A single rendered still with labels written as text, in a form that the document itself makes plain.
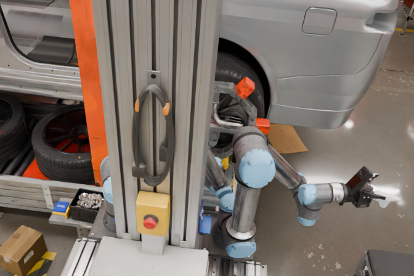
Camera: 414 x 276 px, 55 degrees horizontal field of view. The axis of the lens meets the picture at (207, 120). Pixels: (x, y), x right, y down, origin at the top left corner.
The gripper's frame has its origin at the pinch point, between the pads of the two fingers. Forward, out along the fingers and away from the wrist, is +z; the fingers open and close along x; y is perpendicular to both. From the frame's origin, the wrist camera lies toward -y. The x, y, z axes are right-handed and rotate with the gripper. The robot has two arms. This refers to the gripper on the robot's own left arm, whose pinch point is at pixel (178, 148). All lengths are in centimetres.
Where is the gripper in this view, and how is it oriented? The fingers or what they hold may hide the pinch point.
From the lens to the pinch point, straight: 220.1
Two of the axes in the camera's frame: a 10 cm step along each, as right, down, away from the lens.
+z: -6.4, -5.1, 5.8
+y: -0.7, 7.9, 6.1
